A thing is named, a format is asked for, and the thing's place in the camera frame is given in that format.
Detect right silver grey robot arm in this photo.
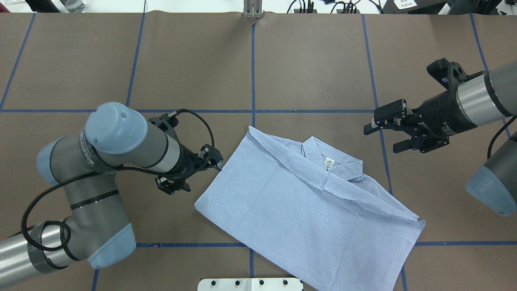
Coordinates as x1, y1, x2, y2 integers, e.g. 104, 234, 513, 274
364, 58, 517, 217

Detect light blue striped shirt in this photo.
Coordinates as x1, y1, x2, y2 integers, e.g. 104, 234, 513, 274
195, 127, 425, 291

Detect clear water bottle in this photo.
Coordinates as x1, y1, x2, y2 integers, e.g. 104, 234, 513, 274
60, 0, 85, 13

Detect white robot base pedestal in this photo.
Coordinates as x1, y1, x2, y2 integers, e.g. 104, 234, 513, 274
197, 278, 305, 291

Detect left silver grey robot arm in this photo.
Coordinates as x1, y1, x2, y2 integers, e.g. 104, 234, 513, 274
1, 102, 223, 289

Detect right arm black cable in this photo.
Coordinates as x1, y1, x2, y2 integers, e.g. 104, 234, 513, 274
487, 115, 517, 160

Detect black box with label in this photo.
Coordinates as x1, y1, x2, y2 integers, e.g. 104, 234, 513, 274
381, 0, 447, 15

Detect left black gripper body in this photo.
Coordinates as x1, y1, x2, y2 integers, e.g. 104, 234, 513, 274
149, 114, 224, 195

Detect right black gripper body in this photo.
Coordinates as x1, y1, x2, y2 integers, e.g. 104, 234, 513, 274
374, 58, 484, 153

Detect black cable bundle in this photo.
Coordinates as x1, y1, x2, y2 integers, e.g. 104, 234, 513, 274
286, 0, 383, 15

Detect grey metal frame post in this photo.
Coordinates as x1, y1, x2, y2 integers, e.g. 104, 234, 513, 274
242, 0, 263, 19

